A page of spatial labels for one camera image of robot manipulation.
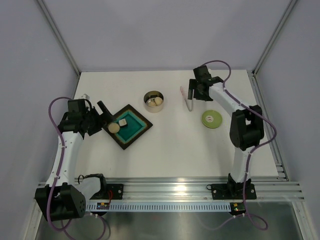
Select right black base bracket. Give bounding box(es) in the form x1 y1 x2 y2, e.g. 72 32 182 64
206 183 257 200

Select black base bracket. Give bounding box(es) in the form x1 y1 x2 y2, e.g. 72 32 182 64
106 183 124 200
206 183 257 200

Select round bun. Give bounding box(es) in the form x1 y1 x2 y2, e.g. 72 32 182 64
147 100 157 108
154 96 163 106
107 122 121 134

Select dark square teal plate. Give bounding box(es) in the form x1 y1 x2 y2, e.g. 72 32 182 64
103 104 153 150

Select round bun top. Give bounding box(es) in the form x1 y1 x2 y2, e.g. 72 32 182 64
154 96 163 106

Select round metal lunch tin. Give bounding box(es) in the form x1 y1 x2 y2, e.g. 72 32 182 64
143 90 165 113

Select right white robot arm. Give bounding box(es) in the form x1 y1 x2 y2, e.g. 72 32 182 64
187 65 265 200

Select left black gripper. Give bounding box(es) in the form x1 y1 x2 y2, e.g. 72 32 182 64
82 101 116 136

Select small tofu cube upper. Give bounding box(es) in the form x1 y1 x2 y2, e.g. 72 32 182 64
118 118 128 128

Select green round lid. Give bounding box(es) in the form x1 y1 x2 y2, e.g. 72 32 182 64
201 110 223 129

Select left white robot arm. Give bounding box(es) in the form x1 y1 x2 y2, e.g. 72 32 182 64
34 98 114 225

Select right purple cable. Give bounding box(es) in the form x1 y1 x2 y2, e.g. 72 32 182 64
203 59 278 237

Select purple cable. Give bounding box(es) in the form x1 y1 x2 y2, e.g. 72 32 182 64
44 96 111 240
203 59 278 237

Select aluminium mounting rail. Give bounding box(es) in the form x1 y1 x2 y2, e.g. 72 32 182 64
33 176 305 213

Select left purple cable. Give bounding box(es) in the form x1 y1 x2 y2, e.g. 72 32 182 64
44 96 111 240

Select left black base bracket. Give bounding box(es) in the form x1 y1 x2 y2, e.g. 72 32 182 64
106 183 124 200

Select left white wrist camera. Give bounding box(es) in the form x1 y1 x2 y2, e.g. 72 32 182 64
80 93 90 100

